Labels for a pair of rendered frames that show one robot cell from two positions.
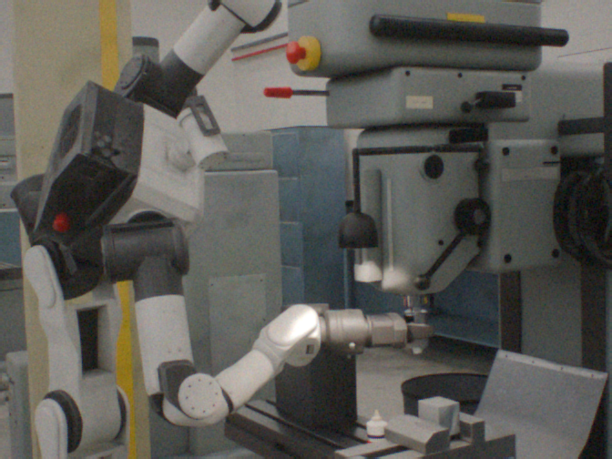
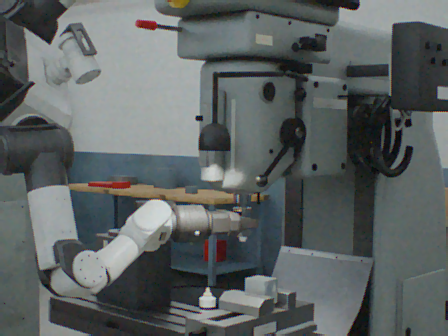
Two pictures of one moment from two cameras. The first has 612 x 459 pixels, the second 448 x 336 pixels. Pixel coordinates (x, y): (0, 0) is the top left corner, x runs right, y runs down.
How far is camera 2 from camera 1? 0.41 m
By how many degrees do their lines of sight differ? 17
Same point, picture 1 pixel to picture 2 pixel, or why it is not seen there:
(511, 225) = (317, 141)
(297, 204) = not seen: hidden behind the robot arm
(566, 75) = (352, 32)
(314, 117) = not seen: hidden behind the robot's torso
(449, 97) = (282, 39)
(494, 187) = (307, 111)
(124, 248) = (22, 144)
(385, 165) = (230, 88)
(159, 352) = (54, 232)
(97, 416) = not seen: outside the picture
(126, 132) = (15, 49)
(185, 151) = (63, 68)
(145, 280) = (40, 172)
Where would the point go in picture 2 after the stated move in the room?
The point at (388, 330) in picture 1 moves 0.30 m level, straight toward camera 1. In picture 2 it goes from (225, 221) to (255, 238)
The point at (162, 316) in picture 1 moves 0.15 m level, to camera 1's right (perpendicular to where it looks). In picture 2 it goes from (56, 202) to (126, 201)
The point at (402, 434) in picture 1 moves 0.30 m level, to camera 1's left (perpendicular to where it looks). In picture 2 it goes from (236, 303) to (109, 309)
